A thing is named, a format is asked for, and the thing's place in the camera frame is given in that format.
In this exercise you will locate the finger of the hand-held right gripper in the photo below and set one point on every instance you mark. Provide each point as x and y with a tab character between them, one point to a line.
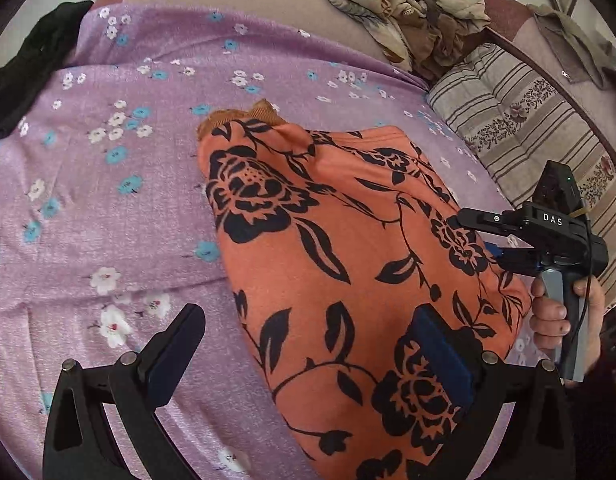
518	260
488	220

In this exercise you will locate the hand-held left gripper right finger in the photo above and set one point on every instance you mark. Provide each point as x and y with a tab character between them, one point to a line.
440	360

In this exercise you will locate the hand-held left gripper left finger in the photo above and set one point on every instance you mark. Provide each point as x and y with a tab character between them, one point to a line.
171	362

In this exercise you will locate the orange black floral garment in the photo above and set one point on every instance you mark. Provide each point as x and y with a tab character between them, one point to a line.
348	210

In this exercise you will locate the person's right hand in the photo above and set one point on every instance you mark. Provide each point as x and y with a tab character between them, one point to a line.
550	310

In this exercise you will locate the striped floral pillow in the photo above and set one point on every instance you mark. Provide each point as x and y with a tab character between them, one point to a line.
513	105

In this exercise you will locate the purple floral bed sheet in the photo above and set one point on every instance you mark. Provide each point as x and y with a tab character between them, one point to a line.
137	210

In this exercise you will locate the grey garment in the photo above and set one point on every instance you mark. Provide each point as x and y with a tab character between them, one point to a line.
573	35

